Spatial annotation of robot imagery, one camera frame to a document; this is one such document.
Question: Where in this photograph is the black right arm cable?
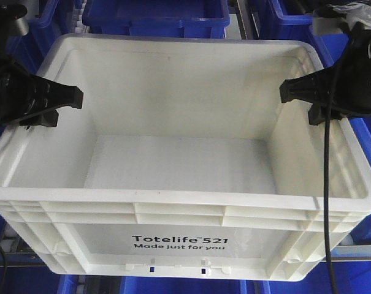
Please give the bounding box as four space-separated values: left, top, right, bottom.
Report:
323 55 342 294

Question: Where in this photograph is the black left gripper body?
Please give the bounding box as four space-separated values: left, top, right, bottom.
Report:
0 56 33 126

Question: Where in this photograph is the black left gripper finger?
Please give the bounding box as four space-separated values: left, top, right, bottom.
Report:
28 75 83 110
7 104 59 127

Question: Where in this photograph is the blue bin behind tote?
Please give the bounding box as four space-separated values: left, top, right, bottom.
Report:
82 0 230 39

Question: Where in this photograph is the blue bin far left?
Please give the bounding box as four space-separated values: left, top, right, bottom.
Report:
6 0 82 74

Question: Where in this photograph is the blue bin lower left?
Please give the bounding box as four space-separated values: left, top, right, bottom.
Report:
2 266 78 294

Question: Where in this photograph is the blue bin far right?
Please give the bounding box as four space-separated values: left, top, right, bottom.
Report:
252 1 348 67

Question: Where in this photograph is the white plastic Totelife tote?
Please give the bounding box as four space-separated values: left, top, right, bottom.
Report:
0 32 371 283

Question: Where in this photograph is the steel shelf front rail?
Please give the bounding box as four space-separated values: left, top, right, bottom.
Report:
0 244 371 268

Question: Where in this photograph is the blue bin lower centre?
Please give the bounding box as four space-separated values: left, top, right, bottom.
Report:
119 277 247 294

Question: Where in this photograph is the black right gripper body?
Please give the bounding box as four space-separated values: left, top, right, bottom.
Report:
332 22 371 118

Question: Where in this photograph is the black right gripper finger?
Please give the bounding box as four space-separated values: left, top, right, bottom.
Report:
308 104 343 126
279 66 338 104

